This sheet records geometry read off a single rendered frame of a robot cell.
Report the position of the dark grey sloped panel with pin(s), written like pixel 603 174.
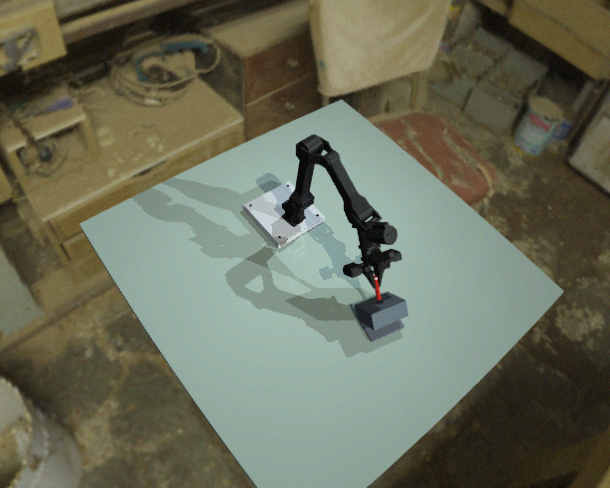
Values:
pixel 383 317

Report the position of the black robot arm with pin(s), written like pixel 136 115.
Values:
pixel 356 207

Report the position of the red peg with white band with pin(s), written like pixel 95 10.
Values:
pixel 377 294

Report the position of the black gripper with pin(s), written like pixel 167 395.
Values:
pixel 353 270

